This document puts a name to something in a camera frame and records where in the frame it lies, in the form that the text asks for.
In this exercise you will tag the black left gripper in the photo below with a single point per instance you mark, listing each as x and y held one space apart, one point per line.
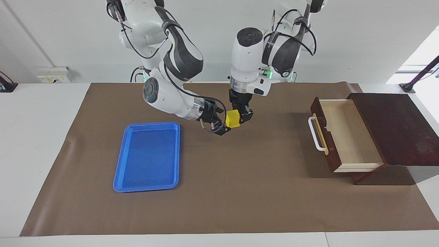
240 99

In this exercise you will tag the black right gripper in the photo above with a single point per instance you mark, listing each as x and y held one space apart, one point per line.
208 111

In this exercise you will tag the yellow cube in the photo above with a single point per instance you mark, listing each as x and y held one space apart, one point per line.
233 119

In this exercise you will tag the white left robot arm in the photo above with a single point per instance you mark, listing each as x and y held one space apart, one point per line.
247 58

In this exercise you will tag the brown table mat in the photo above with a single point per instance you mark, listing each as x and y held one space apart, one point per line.
240 192

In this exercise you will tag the blue plastic tray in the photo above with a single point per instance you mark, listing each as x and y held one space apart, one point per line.
147 157

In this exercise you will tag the dark wooden cabinet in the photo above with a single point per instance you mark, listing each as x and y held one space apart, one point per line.
401 130

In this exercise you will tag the black table clamp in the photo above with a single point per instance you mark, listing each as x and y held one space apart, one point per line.
7 85

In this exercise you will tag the white wall socket box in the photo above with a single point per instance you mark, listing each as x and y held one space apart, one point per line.
55 74

